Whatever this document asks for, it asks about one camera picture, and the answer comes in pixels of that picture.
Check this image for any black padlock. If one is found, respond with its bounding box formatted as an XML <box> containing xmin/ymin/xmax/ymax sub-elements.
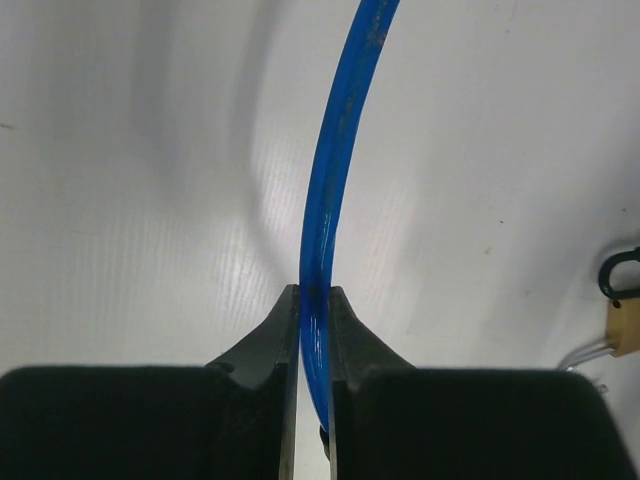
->
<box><xmin>598</xmin><ymin>245</ymin><xmax>640</xmax><ymax>308</ymax></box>

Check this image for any blue cable lock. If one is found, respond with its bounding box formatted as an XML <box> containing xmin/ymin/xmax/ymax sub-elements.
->
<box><xmin>298</xmin><ymin>0</ymin><xmax>399</xmax><ymax>433</ymax></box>

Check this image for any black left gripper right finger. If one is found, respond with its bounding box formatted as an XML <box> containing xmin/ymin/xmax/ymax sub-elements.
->
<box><xmin>328</xmin><ymin>287</ymin><xmax>637</xmax><ymax>479</ymax></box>

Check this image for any large brass padlock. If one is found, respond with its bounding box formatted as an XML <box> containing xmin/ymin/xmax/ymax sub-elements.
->
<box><xmin>557</xmin><ymin>298</ymin><xmax>639</xmax><ymax>372</ymax></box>

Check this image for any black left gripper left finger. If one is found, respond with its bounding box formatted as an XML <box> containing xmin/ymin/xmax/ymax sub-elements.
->
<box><xmin>1</xmin><ymin>285</ymin><xmax>300</xmax><ymax>479</ymax></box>

